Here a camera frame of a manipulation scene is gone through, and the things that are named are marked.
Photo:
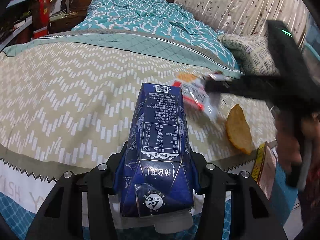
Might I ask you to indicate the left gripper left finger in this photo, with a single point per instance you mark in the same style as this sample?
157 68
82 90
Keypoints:
60 215

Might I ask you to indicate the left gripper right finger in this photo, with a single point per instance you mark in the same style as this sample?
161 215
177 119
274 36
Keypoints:
251 214

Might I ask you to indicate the yellow red cardboard box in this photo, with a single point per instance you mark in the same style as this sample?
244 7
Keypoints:
264 168

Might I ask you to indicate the blue milk carton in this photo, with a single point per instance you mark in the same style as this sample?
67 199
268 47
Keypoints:
156 175

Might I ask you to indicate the red white snack wrapper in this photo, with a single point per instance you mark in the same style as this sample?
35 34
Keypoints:
194 95

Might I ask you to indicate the person's right hand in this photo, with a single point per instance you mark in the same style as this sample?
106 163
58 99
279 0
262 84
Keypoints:
288 148

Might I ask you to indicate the grey patterned pillow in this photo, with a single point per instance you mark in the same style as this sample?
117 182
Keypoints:
252 52

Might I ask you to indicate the floral beige curtain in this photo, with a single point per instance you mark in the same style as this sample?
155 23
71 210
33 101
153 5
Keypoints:
248 17

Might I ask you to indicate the teal white patterned quilt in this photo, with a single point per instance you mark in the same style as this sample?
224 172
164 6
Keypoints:
161 18

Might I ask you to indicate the red gift box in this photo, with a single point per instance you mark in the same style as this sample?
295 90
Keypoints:
41 16

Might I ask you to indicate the cluttered clothes shelf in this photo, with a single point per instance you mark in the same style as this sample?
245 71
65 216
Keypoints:
16 21

